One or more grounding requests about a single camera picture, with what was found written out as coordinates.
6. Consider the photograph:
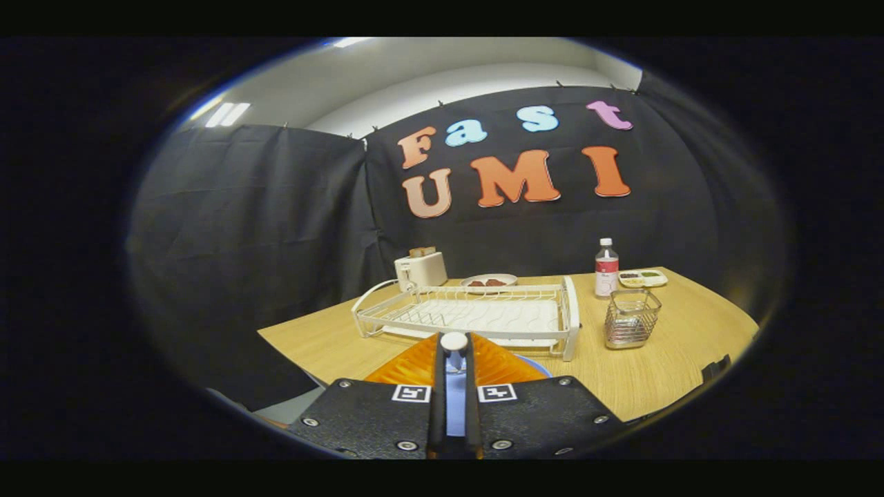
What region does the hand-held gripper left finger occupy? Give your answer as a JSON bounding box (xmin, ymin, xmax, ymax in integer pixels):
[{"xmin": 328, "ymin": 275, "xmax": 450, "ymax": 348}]
[{"xmin": 287, "ymin": 333, "xmax": 446, "ymax": 460}]

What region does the black backdrop cloth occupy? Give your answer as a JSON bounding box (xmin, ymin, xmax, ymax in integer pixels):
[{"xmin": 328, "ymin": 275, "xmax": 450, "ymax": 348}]
[{"xmin": 128, "ymin": 86, "xmax": 788, "ymax": 408}]

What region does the white handled spoon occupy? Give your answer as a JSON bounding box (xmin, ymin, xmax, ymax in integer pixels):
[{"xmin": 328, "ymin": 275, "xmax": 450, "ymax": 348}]
[{"xmin": 441, "ymin": 331, "xmax": 469, "ymax": 374}]

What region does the blue plate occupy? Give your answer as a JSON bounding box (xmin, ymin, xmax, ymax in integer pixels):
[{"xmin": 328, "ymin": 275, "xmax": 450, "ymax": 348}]
[{"xmin": 445, "ymin": 354, "xmax": 553, "ymax": 437}]

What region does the white toaster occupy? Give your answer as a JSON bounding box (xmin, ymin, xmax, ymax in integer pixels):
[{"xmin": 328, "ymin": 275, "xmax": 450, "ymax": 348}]
[{"xmin": 394, "ymin": 251, "xmax": 448, "ymax": 293}]

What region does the clear plastic bottle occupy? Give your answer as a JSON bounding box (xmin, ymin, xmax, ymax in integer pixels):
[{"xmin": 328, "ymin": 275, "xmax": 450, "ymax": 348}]
[{"xmin": 595, "ymin": 238, "xmax": 619, "ymax": 299}]

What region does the ceiling light panel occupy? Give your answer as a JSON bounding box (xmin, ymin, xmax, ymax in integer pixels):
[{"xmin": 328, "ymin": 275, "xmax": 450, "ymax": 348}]
[{"xmin": 205, "ymin": 102, "xmax": 251, "ymax": 128}]

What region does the white divided dish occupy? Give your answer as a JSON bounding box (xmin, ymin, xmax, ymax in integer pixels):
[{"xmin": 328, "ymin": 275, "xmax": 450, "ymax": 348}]
[{"xmin": 617, "ymin": 269, "xmax": 669, "ymax": 289}]

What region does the metal wire basket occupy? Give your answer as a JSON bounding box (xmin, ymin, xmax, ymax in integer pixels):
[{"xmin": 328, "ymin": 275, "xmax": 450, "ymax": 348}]
[{"xmin": 604, "ymin": 288, "xmax": 662, "ymax": 350}]

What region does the white plate with meat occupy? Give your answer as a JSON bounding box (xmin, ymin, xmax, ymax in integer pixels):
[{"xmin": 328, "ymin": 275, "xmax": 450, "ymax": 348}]
[{"xmin": 461, "ymin": 273, "xmax": 518, "ymax": 289}]

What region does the white wire dish rack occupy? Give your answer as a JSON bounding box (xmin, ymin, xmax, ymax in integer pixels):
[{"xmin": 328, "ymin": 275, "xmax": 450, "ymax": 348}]
[{"xmin": 352, "ymin": 276, "xmax": 581, "ymax": 362}]

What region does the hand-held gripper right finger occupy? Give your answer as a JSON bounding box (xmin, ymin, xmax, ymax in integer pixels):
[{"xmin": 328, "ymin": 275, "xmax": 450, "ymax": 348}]
[{"xmin": 464, "ymin": 333, "xmax": 626, "ymax": 460}]

